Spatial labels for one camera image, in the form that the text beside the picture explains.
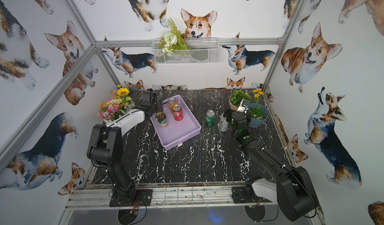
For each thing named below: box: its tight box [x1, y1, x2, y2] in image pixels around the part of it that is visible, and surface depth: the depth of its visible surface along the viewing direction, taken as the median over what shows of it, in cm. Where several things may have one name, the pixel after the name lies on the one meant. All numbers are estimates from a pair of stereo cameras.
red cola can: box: [172, 104, 184, 122], surface depth 100 cm
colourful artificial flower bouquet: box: [97, 85, 132, 121], surface depth 94 cm
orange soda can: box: [168, 98, 178, 113], surface depth 102 cm
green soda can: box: [205, 109, 216, 128], surface depth 97 cm
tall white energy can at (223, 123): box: [218, 112, 229, 132], surface depth 94 cm
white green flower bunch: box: [157, 17, 189, 57], surface depth 81 cm
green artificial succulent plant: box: [230, 90, 252, 107], surface depth 100 cm
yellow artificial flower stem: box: [251, 88, 264, 119], surface depth 98 cm
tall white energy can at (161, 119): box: [155, 112, 168, 128], surface depth 96 cm
